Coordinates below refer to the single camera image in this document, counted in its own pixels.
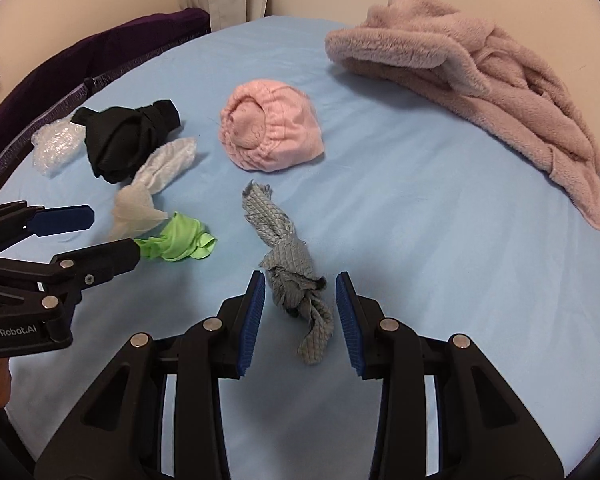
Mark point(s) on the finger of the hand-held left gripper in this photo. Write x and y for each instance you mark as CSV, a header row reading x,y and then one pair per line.
x,y
100,260
62,220

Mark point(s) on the pink knitted cap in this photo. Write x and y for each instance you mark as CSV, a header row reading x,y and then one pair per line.
x,y
275,120

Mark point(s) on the pink fleece robe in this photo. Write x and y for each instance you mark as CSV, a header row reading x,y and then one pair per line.
x,y
480,75

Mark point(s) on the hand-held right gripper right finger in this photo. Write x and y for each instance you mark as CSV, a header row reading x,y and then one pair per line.
x,y
347,320

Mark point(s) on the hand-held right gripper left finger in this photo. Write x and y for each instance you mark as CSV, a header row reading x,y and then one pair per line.
x,y
252,320

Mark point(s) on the purple velvet headboard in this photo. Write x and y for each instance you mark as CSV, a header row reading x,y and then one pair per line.
x,y
80,60

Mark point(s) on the grey quilted cloth strip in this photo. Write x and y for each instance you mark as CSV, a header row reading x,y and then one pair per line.
x,y
285,260

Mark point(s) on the clear plastic bag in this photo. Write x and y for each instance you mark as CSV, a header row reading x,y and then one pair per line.
x,y
55,147

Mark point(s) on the green cloth scrap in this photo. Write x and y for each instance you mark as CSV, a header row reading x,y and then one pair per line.
x,y
180,240

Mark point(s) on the white cloth strip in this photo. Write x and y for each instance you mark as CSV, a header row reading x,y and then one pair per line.
x,y
165,162

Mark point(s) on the black cloth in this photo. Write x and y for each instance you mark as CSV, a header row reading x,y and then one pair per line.
x,y
115,140

